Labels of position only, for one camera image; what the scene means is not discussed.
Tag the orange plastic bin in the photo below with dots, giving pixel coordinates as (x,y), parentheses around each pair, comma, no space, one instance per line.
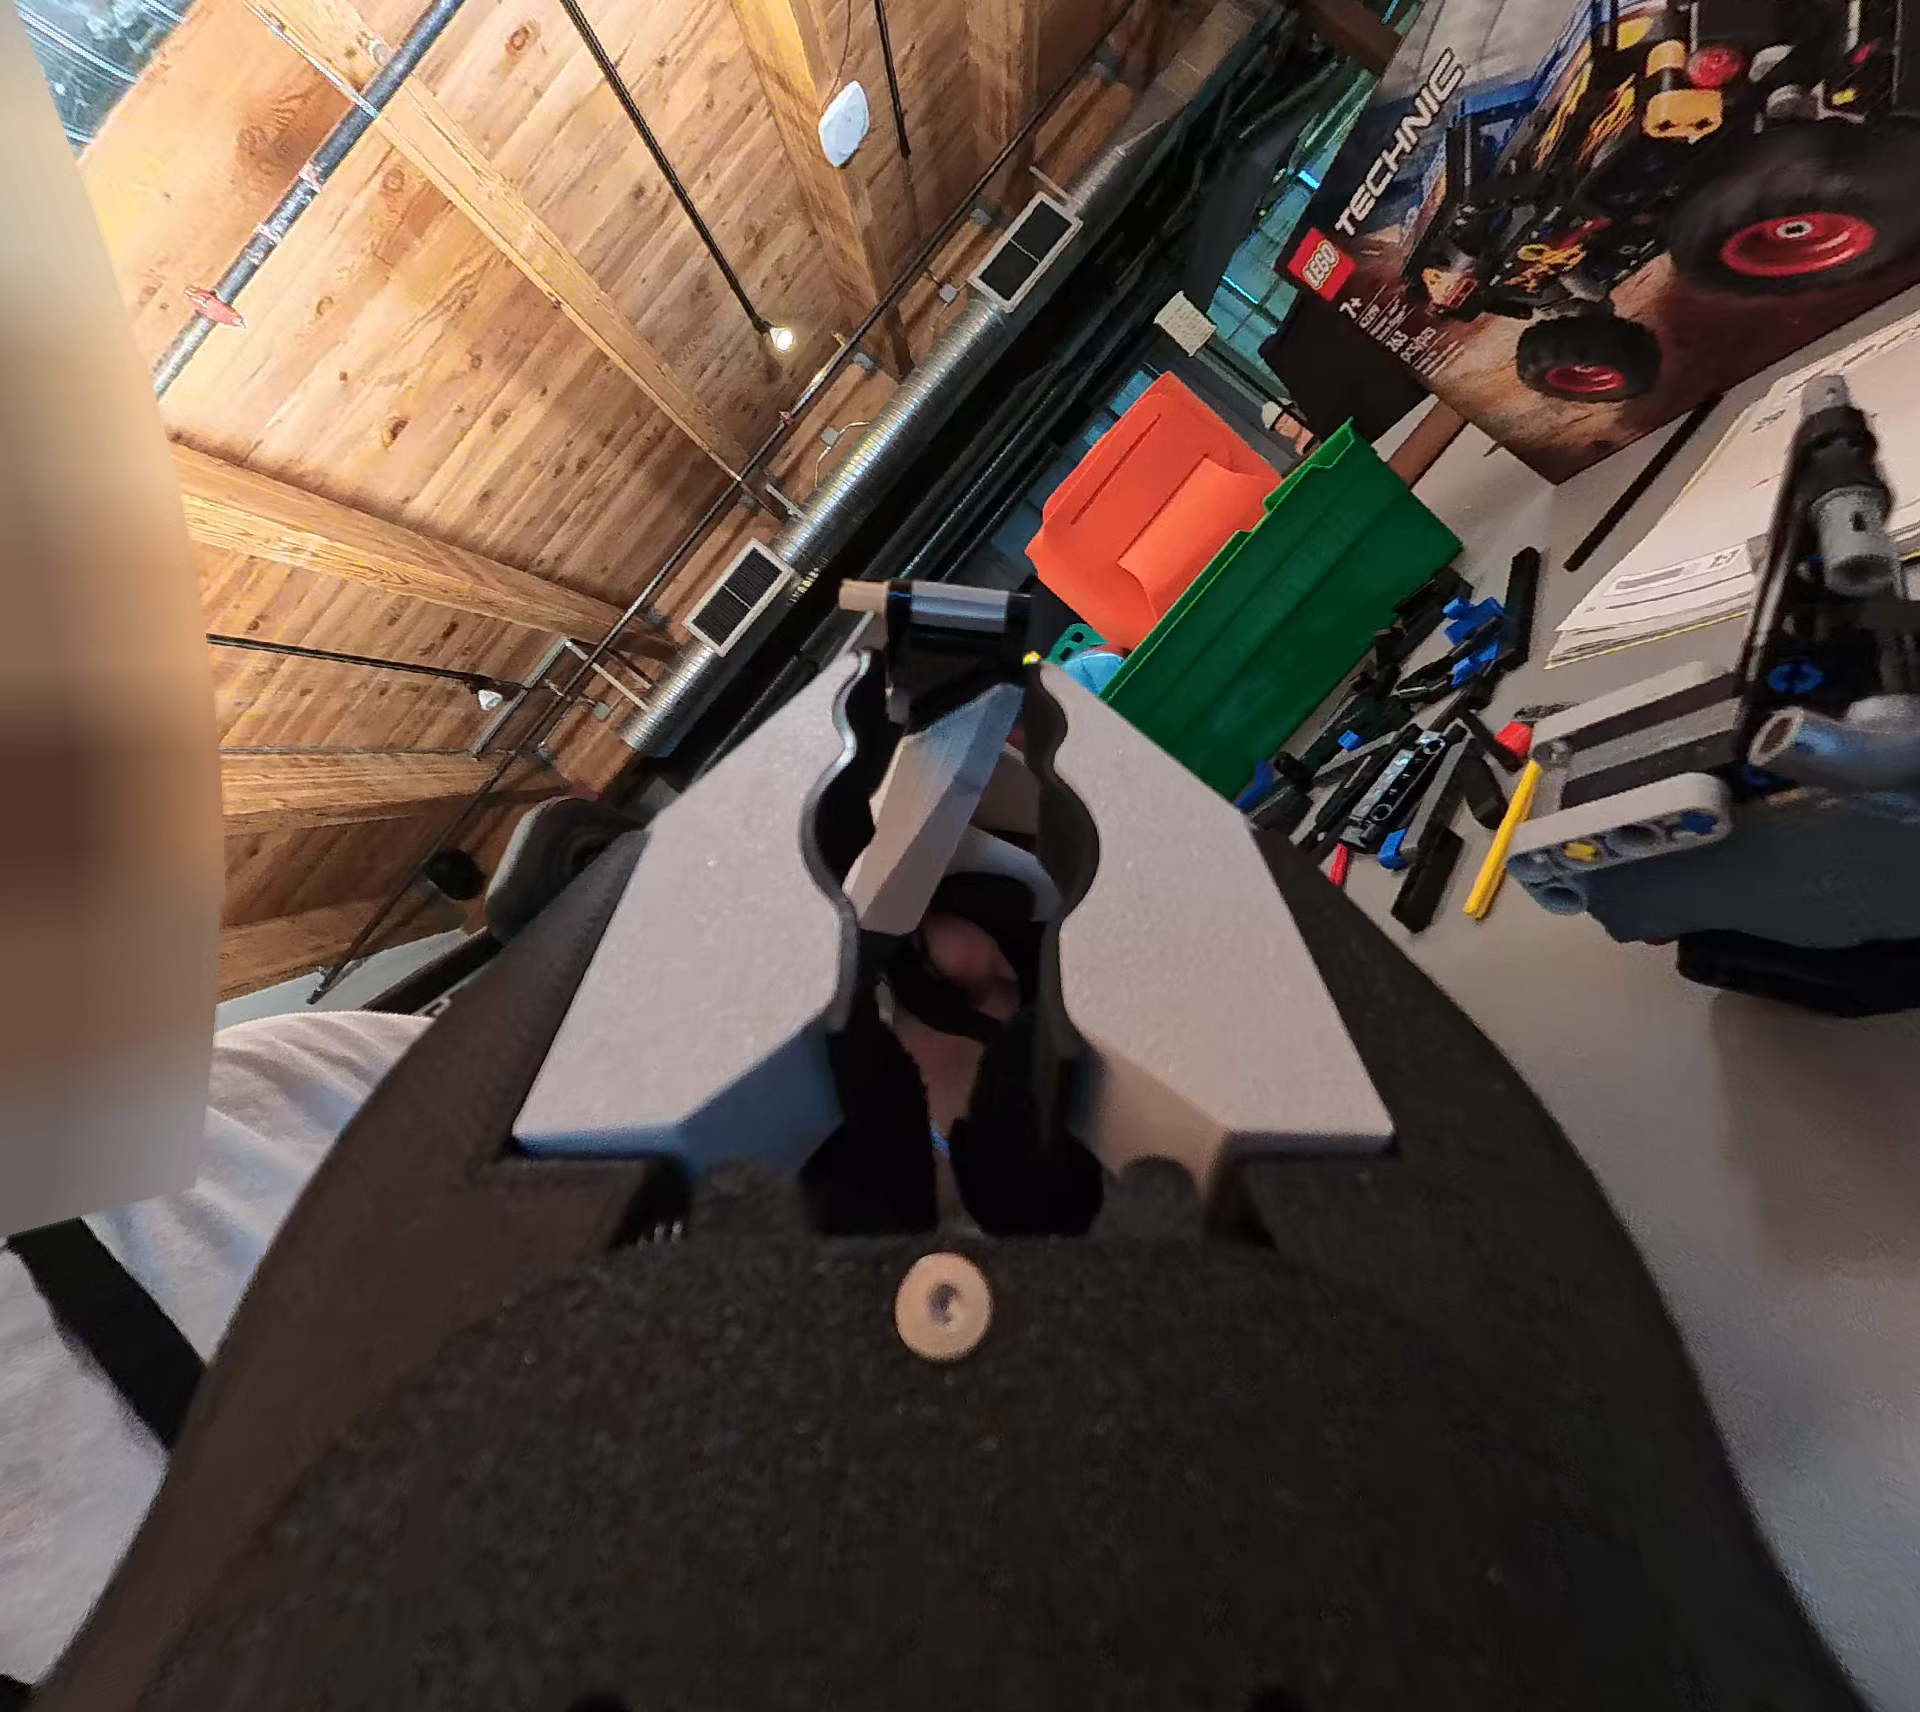
(1155,526)

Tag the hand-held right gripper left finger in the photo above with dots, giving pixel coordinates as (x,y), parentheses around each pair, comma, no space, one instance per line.
(691,976)

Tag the monster truck lego box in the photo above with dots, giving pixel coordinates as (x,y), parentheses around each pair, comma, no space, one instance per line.
(1575,167)

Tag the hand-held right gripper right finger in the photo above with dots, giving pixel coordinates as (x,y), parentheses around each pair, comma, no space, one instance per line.
(1215,976)

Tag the long thin black lego axle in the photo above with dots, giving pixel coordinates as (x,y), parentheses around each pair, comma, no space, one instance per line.
(1642,483)

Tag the yellow lego axle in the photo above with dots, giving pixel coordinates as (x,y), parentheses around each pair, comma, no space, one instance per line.
(1500,842)

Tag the metal ventilation duct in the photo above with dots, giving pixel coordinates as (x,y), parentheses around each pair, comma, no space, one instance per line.
(884,437)

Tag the partly built grey lego model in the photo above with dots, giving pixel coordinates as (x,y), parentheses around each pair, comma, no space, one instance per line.
(1725,872)

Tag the white instruction booklet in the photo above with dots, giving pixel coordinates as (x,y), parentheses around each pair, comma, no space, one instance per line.
(1665,586)

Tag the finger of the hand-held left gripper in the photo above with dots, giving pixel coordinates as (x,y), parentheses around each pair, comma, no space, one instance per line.
(931,826)

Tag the pile of lego beams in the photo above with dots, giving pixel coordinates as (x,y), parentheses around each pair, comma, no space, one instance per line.
(1411,766)

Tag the small black grey lego assembly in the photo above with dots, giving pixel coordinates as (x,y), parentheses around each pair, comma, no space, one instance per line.
(960,662)

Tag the green plastic bin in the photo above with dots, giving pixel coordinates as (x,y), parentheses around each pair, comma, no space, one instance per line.
(1290,632)

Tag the white ceiling access point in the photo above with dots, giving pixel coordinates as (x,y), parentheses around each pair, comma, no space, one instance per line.
(844,124)

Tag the person's left hand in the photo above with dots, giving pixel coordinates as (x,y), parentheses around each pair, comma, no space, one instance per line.
(969,970)

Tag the white air vent grille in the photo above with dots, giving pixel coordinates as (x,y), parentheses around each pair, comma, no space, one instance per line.
(1025,254)
(739,599)

